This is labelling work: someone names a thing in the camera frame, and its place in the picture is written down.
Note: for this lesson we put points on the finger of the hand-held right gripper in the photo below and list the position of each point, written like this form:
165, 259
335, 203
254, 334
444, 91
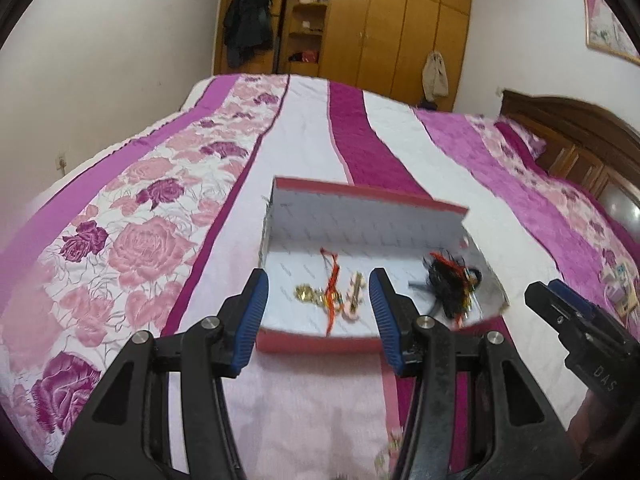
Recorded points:
570, 297
555, 305

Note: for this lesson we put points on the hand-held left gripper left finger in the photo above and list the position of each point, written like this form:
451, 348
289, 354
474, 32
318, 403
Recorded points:
247, 315

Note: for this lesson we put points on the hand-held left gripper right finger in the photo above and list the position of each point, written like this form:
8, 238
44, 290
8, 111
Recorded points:
387, 315

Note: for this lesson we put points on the pink flower hair clip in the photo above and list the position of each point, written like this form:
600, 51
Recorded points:
356, 286

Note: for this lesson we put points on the gold leaf pearl brooch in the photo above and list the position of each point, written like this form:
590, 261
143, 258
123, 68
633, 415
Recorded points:
304, 294

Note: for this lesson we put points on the black lace hair scrunchie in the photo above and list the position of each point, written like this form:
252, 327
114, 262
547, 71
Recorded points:
445, 287

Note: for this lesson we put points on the pink cardboard box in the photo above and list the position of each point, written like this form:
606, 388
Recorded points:
320, 342

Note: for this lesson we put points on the small white teal packet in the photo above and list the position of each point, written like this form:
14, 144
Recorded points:
622, 287

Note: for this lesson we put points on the purple floral bedspread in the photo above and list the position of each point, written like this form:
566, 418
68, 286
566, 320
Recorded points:
150, 230

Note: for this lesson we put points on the wooden headboard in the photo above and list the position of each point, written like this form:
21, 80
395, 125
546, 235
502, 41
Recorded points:
585, 140

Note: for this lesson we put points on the purple floral pillow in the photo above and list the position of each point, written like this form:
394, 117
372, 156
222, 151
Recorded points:
522, 135

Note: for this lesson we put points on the beige hanging cloth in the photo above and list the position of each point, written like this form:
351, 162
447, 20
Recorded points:
435, 75

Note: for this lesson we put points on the red shelf item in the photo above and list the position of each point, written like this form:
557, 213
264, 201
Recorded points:
305, 56

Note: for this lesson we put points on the dark hanging jacket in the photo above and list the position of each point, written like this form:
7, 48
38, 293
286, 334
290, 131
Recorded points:
247, 25

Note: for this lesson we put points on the wooden wardrobe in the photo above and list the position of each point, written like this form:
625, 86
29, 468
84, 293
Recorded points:
390, 25

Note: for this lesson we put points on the wall socket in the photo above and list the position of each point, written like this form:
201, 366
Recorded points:
61, 162

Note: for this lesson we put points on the framed wall picture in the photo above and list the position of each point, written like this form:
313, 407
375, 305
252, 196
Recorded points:
607, 25

